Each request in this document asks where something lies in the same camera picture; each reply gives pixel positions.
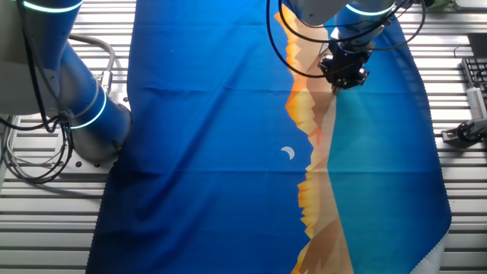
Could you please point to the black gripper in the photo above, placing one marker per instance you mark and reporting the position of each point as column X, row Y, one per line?
column 344, row 64

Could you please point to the green round object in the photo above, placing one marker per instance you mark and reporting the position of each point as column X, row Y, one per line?
column 441, row 4

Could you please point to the blue orange printed cloth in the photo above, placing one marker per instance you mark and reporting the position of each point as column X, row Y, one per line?
column 213, row 152

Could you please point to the black keyboard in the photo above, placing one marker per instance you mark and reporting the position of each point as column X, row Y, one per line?
column 476, row 74

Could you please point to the dark flat box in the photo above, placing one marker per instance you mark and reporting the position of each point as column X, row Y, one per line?
column 478, row 43

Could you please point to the metal camera stand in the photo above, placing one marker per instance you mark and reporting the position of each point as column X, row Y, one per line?
column 462, row 135

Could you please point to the silver exterior camera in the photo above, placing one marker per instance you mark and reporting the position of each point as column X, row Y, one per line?
column 477, row 103

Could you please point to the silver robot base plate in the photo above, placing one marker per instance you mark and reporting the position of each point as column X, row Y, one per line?
column 89, row 164

